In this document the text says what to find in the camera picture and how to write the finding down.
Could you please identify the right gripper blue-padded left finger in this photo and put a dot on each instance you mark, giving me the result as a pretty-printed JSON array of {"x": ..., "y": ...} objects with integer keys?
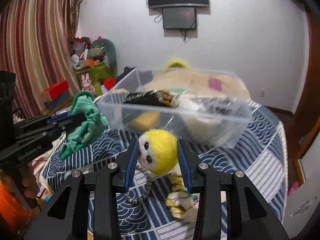
[{"x": 65, "y": 216}]

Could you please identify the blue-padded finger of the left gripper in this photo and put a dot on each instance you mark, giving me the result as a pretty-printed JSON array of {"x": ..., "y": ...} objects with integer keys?
[
  {"x": 53, "y": 130},
  {"x": 38, "y": 121}
]

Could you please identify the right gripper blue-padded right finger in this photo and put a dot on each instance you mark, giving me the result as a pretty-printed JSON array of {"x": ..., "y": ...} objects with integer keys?
[{"x": 249, "y": 216}]

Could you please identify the green knitted cloth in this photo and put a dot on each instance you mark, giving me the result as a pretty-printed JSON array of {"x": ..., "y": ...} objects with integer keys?
[{"x": 89, "y": 130}]

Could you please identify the white drawstring cloth pouch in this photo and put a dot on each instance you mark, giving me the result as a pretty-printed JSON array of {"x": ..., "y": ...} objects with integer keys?
[{"x": 200, "y": 127}]

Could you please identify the yellow felt doll head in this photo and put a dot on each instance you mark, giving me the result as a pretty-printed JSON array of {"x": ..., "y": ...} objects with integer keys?
[{"x": 158, "y": 151}]

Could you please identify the grey patterned item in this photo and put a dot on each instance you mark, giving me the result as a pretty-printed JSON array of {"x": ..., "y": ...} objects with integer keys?
[{"x": 224, "y": 106}]

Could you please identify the clear plastic storage bin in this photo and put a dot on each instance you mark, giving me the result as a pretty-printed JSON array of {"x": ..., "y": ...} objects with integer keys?
[{"x": 226, "y": 134}]

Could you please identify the black pouch with chain strap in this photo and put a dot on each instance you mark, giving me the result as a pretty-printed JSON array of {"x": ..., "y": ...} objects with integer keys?
[{"x": 155, "y": 98}]

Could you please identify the person's left hand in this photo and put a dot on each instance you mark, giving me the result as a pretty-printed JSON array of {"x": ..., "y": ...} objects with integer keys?
[{"x": 28, "y": 180}]

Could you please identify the red box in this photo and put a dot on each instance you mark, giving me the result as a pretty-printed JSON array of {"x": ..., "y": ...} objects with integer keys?
[{"x": 55, "y": 90}]

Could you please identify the pink bunny plush toy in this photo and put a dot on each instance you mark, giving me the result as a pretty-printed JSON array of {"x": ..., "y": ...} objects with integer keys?
[{"x": 87, "y": 84}]

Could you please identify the green bottle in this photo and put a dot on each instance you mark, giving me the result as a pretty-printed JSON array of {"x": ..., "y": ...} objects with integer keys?
[{"x": 97, "y": 88}]

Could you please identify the blue white patterned tablecloth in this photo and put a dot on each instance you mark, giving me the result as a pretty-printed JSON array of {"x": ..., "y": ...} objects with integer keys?
[{"x": 260, "y": 152}]

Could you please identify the green cardboard box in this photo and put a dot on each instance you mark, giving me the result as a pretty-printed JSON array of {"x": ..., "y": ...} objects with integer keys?
[{"x": 98, "y": 72}]

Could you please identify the red plush item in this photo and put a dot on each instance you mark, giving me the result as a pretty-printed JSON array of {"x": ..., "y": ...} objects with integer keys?
[{"x": 109, "y": 83}]

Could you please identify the red gold striped curtain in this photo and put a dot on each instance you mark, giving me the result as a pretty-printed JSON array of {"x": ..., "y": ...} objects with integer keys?
[{"x": 35, "y": 46}]

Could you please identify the grey green plush pillow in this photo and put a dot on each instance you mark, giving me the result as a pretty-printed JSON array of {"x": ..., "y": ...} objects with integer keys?
[{"x": 103, "y": 50}]

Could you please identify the brown wooden door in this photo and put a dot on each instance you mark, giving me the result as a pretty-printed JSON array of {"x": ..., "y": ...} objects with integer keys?
[{"x": 306, "y": 116}]

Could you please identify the dark purple garment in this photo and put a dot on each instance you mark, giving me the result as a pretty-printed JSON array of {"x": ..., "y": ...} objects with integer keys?
[{"x": 135, "y": 75}]

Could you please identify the beige fleece blanket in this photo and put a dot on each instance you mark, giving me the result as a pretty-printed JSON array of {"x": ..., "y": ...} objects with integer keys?
[{"x": 199, "y": 83}]

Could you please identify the yellow curved plush headrest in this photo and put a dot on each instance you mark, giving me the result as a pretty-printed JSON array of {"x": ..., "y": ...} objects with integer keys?
[{"x": 176, "y": 63}]

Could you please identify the white wall outlet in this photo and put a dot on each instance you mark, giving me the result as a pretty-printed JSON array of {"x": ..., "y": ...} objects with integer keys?
[{"x": 262, "y": 93}]

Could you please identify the small wall-mounted black screen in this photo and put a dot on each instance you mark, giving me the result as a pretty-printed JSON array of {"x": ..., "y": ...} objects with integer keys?
[{"x": 179, "y": 18}]

